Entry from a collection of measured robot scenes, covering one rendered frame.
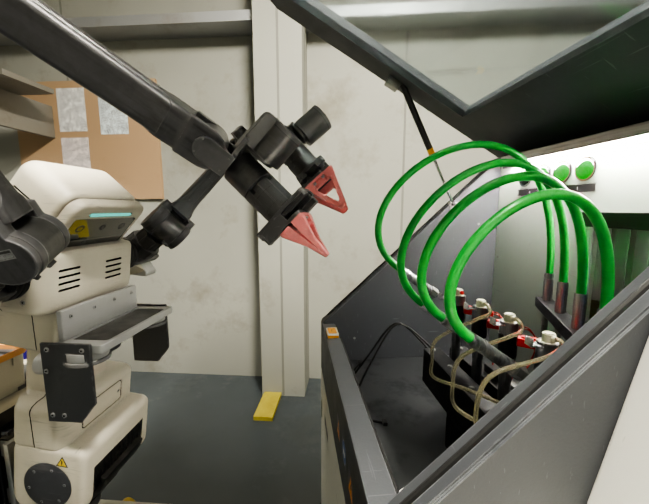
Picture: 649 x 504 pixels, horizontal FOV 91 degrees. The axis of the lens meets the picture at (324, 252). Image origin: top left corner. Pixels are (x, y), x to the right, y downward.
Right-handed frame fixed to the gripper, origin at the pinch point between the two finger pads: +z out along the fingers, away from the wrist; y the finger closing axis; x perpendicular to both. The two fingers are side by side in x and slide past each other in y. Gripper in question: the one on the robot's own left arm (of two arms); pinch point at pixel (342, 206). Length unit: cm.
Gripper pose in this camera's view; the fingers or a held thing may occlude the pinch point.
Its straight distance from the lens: 65.4
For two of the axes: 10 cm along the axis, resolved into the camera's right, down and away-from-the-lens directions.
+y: 1.5, 0.8, 9.9
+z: 6.6, 7.4, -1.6
